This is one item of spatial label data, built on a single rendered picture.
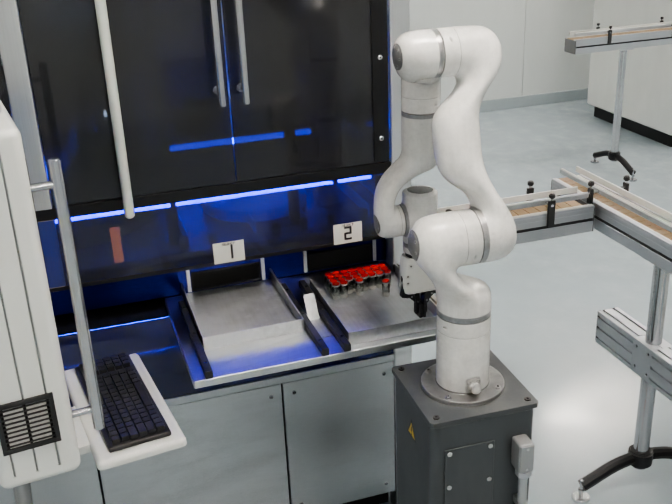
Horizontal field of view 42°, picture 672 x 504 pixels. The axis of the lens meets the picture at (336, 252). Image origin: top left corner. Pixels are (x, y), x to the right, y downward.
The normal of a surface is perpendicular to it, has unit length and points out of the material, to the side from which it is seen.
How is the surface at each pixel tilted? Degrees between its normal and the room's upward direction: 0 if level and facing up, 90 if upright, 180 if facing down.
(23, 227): 90
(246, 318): 0
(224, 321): 0
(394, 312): 0
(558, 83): 90
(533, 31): 90
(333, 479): 90
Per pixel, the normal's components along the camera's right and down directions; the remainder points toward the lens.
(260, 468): 0.31, 0.36
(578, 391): -0.04, -0.92
